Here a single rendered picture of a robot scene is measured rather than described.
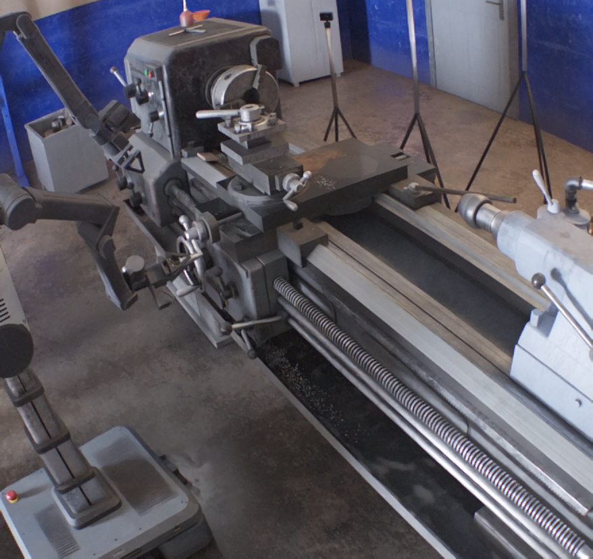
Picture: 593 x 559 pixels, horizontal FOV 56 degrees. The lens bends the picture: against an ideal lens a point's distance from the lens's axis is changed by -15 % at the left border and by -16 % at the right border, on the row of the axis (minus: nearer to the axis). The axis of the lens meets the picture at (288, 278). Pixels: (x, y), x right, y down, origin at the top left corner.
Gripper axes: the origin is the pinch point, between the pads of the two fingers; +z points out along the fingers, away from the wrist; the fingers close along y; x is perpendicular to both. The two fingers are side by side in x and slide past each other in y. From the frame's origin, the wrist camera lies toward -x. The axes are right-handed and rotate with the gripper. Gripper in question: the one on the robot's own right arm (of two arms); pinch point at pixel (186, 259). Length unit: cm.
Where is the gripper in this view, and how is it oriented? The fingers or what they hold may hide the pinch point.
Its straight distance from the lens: 196.4
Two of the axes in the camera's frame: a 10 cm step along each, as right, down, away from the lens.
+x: -4.6, -8.7, 2.0
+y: 2.5, -3.4, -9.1
